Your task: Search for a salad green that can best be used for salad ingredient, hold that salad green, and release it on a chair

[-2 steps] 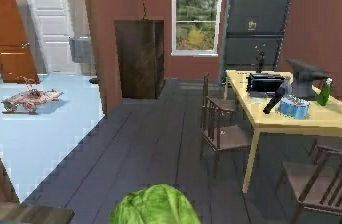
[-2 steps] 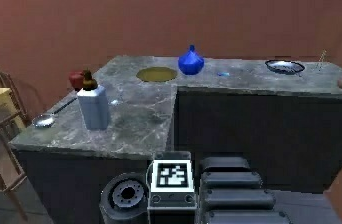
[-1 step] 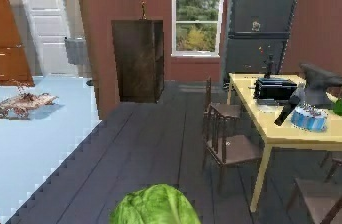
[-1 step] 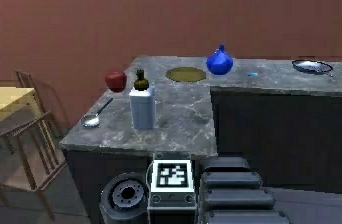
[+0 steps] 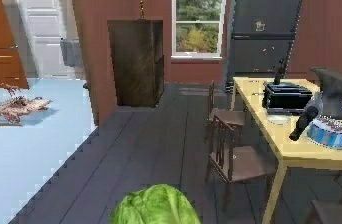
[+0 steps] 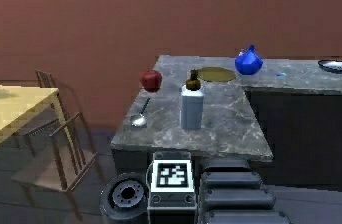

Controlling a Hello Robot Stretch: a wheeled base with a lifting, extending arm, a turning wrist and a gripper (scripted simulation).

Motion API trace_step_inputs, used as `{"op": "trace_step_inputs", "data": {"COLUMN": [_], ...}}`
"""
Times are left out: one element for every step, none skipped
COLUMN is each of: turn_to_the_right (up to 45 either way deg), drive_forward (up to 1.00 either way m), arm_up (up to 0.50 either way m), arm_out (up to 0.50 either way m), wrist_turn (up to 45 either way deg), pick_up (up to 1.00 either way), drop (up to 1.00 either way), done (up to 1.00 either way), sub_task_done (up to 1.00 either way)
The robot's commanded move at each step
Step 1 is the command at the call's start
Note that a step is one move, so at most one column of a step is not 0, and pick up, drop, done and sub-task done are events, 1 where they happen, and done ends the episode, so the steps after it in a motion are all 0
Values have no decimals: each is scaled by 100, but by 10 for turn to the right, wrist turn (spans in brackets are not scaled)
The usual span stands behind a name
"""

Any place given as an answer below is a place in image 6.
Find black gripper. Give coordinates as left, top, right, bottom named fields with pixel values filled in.
left=99, top=172, right=151, bottom=224

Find brown wooden chair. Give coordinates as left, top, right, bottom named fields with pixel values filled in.
left=14, top=69, right=72, bottom=158
left=11, top=112, right=98, bottom=221

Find silver spoon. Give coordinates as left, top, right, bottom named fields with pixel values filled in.
left=130, top=97, right=151, bottom=128

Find grey bottle with brown top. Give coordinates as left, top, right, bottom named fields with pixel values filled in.
left=180, top=69, right=205, bottom=131

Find red apple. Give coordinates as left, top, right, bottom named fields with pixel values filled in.
left=140, top=68, right=163, bottom=93

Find grey marble kitchen counter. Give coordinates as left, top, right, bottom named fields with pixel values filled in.
left=110, top=54, right=342, bottom=194

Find pale wooden table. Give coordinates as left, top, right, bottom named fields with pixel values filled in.
left=0, top=83, right=90, bottom=224

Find olive round plate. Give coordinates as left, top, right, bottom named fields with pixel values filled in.
left=197, top=66, right=237, bottom=83

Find blue kettle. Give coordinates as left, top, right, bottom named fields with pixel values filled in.
left=234, top=44, right=264, bottom=76

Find dark rimmed grey plate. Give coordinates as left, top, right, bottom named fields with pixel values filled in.
left=317, top=59, right=342, bottom=75

